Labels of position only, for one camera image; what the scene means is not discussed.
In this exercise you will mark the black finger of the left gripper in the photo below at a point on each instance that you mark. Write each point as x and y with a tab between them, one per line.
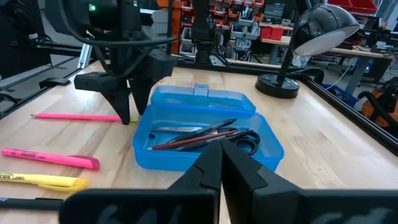
119	104
142	93

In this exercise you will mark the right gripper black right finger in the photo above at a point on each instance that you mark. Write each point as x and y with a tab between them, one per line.
280	208

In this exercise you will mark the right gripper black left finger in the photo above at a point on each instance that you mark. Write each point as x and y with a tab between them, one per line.
155	208

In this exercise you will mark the pink pencil with yellow eraser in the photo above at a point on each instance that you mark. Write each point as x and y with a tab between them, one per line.
77	117

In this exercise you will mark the red-brown pencil with blue cap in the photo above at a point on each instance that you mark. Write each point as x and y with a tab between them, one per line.
186	141

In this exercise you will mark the black pen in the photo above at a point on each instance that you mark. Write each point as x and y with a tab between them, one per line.
217	124
241	133
31	203

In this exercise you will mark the pink highlighter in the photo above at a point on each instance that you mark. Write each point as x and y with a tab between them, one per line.
46	157

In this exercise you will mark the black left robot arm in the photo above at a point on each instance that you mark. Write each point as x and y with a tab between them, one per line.
77	15

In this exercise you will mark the blue plastic supply box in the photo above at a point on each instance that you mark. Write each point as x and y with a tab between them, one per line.
202	96

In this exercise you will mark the silver aluminium extrusion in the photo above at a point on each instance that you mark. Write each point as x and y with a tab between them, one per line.
85	56

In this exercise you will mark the yellow highlighter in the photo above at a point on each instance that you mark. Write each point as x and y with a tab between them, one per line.
37	180

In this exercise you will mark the black cabinet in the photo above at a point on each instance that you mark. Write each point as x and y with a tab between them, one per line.
18	37

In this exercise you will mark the shelf of storage bins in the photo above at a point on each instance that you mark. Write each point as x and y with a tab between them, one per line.
242	25

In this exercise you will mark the blue floor bin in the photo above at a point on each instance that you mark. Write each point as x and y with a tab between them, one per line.
342	95

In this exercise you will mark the small red storage bin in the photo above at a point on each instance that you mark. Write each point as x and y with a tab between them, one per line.
277	33
265	32

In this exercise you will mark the orange and black vacuum cleaner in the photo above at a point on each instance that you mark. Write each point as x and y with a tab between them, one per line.
382	105

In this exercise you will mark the wooden workbench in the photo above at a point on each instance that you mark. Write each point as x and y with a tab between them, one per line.
357	53

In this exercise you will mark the black desk lamp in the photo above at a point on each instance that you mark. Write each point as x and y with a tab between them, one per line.
323	25

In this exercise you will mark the large red storage bin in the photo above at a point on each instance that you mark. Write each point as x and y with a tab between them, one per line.
354	4

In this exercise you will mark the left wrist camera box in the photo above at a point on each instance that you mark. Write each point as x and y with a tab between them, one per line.
96	81

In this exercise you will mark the black flat table-edge bracket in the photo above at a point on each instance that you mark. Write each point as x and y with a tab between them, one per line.
54	82

